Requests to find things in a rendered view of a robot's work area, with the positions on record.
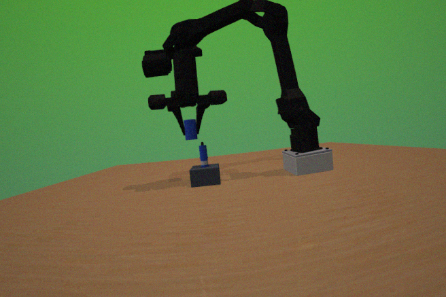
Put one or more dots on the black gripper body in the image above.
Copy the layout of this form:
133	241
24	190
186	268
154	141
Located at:
186	91

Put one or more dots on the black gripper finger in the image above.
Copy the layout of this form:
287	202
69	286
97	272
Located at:
200	108
178	114

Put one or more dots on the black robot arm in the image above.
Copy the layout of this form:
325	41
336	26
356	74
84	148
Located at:
185	35

